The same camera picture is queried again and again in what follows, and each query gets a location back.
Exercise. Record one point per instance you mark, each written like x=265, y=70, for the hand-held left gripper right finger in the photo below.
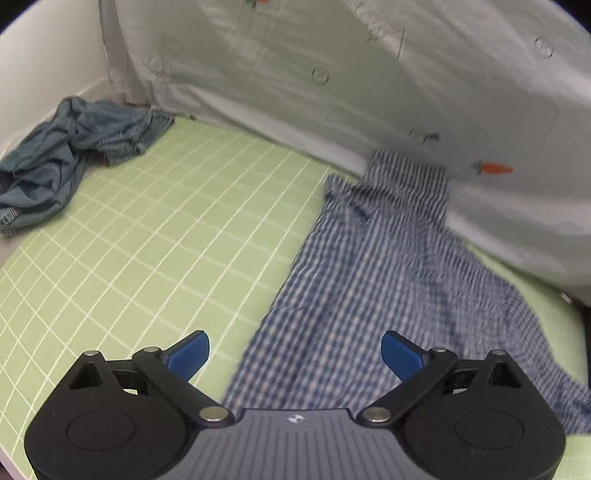
x=400, y=355

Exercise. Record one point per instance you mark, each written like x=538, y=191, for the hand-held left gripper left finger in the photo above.
x=191, y=354

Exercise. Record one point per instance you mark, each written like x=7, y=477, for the blue checked shirt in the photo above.
x=369, y=277

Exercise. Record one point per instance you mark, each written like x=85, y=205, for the green grid mat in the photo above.
x=161, y=240

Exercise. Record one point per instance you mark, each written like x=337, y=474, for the blue denim garment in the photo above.
x=60, y=152

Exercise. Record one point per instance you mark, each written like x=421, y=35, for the white carrot print sheet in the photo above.
x=369, y=69

